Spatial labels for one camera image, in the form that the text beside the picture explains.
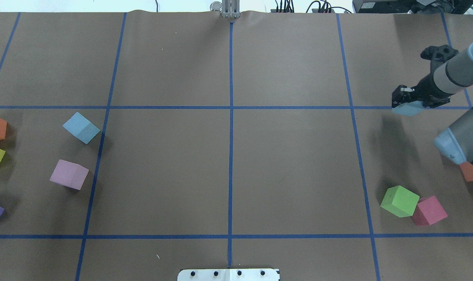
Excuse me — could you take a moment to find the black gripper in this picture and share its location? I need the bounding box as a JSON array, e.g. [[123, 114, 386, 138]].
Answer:
[[391, 85, 430, 108]]

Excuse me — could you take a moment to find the light blue foam block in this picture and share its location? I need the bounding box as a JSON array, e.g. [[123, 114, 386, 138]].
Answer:
[[392, 101, 425, 117], [62, 112, 100, 144]]

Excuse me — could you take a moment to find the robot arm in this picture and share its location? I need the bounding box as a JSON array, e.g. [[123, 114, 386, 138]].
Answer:
[[391, 42, 473, 166]]

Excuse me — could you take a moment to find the green foam block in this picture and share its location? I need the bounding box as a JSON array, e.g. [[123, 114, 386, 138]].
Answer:
[[380, 185, 420, 218]]

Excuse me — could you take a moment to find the pink-red foam block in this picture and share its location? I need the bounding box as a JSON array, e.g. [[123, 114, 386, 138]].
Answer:
[[411, 196, 448, 226]]

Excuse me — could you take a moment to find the small metal cylinder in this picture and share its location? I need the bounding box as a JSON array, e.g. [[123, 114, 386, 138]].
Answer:
[[209, 1, 223, 11]]

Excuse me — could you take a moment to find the light pink foam block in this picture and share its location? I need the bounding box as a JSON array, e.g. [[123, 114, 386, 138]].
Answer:
[[50, 159, 89, 190]]

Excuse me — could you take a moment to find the aluminium frame post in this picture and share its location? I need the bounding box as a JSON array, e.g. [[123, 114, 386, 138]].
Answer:
[[221, 0, 241, 18]]

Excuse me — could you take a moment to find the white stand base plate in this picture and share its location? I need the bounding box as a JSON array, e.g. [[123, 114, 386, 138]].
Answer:
[[177, 268, 281, 281]]

